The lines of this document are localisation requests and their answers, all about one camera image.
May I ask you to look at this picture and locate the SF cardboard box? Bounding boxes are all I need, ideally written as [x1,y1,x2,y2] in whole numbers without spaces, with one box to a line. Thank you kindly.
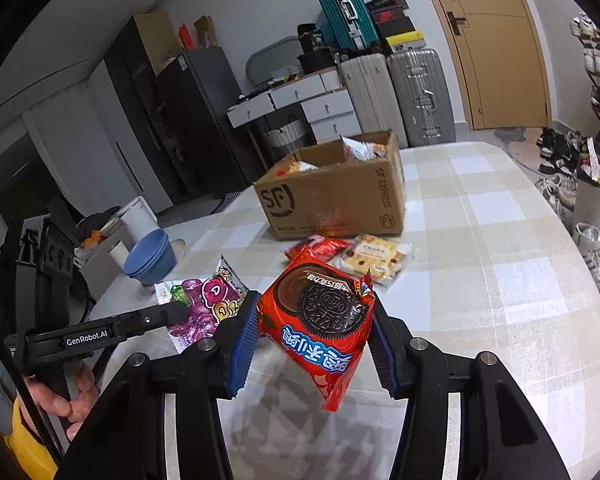
[254,130,405,240]

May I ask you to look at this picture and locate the red chocolate Oreo packet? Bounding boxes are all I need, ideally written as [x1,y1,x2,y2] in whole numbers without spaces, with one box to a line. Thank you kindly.
[257,248,376,412]

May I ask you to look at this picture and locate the left hand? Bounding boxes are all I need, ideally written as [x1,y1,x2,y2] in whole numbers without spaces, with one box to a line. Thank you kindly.
[24,364,99,441]

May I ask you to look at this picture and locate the wooden door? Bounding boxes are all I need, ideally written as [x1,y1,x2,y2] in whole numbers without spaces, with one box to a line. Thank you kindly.
[432,0,552,129]

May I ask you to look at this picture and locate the black refrigerator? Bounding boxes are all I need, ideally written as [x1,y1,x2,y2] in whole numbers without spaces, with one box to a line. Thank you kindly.
[158,47,265,195]

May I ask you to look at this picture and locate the stacked shoe boxes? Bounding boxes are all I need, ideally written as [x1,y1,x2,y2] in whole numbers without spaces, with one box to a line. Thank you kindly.
[366,0,426,56]

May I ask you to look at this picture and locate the orange bread package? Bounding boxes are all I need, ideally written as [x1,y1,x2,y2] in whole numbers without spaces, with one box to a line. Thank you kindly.
[275,160,318,177]

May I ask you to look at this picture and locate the raisin biscuit package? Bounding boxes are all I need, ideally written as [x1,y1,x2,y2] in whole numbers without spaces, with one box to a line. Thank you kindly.
[332,234,415,286]

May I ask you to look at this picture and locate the purple grape gummy bag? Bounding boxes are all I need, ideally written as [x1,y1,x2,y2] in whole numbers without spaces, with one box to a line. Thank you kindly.
[155,255,249,353]

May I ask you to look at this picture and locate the silver suitcase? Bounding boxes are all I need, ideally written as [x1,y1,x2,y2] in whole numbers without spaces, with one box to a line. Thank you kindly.
[387,48,456,148]

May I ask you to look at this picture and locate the white red noodle snack bag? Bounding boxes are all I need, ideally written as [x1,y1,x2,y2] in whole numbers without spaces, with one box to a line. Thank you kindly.
[341,136,387,162]

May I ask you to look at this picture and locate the checkered tablecloth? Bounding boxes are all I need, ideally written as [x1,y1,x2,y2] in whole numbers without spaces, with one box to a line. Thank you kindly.
[86,140,600,480]

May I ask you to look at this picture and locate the yellow left sleeve forearm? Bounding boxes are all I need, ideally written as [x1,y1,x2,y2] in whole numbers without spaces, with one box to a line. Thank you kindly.
[4,398,57,480]

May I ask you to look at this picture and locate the red strawberry Oreo packet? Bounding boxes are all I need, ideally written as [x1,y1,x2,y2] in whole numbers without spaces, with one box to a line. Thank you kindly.
[284,234,349,262]

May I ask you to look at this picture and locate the blue bowl stack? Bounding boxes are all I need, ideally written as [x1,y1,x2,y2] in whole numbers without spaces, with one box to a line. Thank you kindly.
[123,229,176,286]

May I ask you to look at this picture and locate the teal suitcase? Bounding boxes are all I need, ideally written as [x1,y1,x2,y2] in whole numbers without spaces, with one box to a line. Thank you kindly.
[318,0,380,53]

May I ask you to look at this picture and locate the white desk with drawers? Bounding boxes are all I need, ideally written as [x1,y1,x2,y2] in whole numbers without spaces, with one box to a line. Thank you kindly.
[226,67,362,144]

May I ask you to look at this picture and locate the white suitcase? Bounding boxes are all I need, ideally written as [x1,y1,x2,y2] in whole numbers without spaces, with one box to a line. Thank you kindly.
[340,53,408,148]

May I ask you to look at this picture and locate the woven laundry basket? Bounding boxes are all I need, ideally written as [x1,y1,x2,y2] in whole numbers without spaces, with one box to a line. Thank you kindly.
[263,119,312,160]

